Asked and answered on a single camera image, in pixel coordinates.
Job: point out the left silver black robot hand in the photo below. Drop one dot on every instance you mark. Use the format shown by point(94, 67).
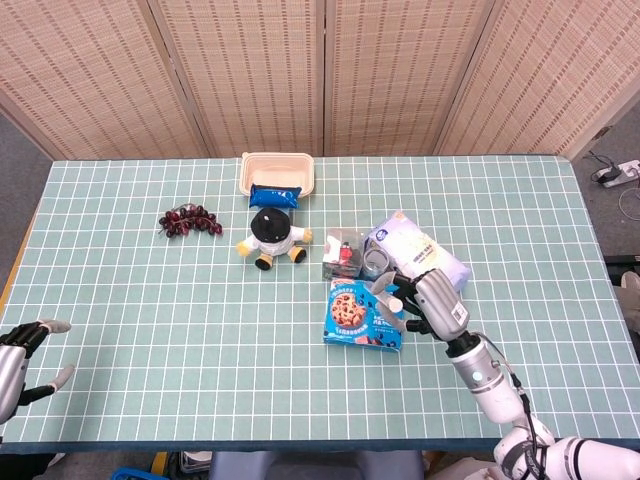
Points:
point(10, 370)

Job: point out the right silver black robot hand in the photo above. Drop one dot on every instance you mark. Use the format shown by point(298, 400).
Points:
point(442, 305)

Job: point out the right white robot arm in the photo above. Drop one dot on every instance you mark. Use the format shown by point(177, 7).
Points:
point(487, 385)

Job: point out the pale purple tissue pack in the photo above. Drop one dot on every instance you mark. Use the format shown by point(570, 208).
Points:
point(420, 245)

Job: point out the clear glass jar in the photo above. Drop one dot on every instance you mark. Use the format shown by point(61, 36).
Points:
point(374, 274)

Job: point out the blue chocolate cookie box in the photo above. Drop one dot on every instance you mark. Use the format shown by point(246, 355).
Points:
point(350, 315)

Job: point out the clear box with red capsules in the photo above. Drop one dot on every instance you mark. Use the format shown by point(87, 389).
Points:
point(342, 255)

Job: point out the green white-grid tablecloth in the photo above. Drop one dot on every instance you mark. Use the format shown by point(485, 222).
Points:
point(150, 300)

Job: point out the blue plastic crate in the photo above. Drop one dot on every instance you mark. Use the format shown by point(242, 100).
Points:
point(132, 474)

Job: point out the black equipment base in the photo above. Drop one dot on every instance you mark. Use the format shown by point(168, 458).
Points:
point(622, 261)

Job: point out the black-headed plush doll white coat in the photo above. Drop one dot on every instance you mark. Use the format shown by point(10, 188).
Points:
point(272, 230)

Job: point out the blue snack packet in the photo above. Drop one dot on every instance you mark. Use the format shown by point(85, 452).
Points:
point(275, 196)

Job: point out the grey-blue chair seat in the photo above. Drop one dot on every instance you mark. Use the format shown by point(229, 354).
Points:
point(315, 467)

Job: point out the black power adapter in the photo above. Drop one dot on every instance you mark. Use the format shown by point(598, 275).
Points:
point(606, 175)

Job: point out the beige plastic lunch container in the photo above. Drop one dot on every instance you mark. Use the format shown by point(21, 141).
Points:
point(277, 167)

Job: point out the white power strip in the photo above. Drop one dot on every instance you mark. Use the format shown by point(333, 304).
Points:
point(627, 170)

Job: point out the dark purple grape bunch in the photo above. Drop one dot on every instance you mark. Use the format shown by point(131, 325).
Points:
point(187, 220)

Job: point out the woven bamboo screen panel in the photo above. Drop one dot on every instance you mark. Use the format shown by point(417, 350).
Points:
point(390, 75)
point(75, 75)
point(250, 75)
point(550, 75)

